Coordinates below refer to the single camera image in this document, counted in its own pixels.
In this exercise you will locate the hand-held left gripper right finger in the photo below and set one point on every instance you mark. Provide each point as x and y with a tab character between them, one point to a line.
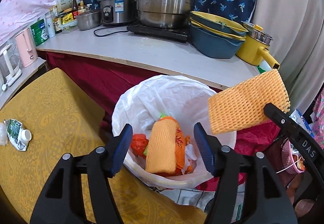
202	148

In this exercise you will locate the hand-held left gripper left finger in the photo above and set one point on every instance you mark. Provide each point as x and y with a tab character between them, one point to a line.
121	148

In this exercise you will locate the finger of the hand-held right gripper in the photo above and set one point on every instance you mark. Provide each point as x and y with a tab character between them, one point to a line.
278	116

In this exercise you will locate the orange plastic bag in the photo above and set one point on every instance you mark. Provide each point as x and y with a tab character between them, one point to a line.
139	144

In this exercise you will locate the orange printed plastic packet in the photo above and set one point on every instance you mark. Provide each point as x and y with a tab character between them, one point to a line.
181	141

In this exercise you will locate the orange foam net sleeve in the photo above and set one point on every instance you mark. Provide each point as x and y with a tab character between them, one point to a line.
159	148
245	102

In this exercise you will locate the bin with white liner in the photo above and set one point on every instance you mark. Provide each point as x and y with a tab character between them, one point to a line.
157	97

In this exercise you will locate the person's right hand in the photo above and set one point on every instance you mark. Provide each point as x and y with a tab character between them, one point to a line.
303	210

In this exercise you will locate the crumpled white tissue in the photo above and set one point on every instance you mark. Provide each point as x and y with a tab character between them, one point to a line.
191	154

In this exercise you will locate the pink plastic basket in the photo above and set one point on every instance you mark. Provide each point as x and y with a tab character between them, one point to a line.
288	155

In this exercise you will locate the blue white box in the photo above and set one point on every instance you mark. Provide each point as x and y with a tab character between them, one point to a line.
302	119

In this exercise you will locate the pink floral cloth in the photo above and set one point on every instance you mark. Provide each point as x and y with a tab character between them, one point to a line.
319	112

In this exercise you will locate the green white packet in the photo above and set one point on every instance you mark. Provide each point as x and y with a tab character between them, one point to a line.
263	65

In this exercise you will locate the dark red cloth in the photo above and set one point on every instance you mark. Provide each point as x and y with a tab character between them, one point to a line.
101	77

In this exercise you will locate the yellow patterned tablecloth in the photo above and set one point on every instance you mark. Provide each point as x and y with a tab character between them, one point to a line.
50	112

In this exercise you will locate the steel pot insert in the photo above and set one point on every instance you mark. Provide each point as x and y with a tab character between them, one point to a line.
258	35

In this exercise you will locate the beige curtain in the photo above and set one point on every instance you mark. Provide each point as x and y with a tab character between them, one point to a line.
283	24

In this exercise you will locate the blue basin yellow inside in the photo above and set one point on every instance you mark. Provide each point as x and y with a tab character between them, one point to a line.
212	45
215	17
202	27

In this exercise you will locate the crushed drink carton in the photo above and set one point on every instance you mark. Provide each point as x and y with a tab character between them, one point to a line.
14	130

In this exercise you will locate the clear plastic wrapper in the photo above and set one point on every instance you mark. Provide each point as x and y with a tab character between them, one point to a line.
2	135

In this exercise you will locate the black induction cooker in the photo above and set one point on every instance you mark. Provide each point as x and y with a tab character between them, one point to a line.
157	32

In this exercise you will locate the clear plastic container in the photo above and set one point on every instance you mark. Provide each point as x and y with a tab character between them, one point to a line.
69	27

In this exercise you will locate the small steel pot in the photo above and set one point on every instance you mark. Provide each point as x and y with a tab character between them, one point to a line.
88	20

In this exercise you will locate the white power plug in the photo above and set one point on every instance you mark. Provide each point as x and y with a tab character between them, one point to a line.
3	87

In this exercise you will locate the steel rice cooker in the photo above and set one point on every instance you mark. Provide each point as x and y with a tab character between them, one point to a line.
119	11

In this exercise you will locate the white electric kettle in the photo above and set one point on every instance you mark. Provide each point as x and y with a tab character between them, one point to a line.
8	67

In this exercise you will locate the pink electric kettle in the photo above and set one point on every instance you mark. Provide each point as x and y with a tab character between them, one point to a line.
25	46

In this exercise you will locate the dark bottle white label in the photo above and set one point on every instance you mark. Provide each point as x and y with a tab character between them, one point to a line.
58	22

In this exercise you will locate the green tissue pack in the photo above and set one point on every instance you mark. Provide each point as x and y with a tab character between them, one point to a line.
39	32

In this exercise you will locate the white plastic bottle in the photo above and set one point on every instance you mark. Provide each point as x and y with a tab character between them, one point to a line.
50	25

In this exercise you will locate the dark sauce bottle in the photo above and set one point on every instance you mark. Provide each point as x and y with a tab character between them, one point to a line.
74	10

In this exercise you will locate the white printed box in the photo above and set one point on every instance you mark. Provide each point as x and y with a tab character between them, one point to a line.
66	1

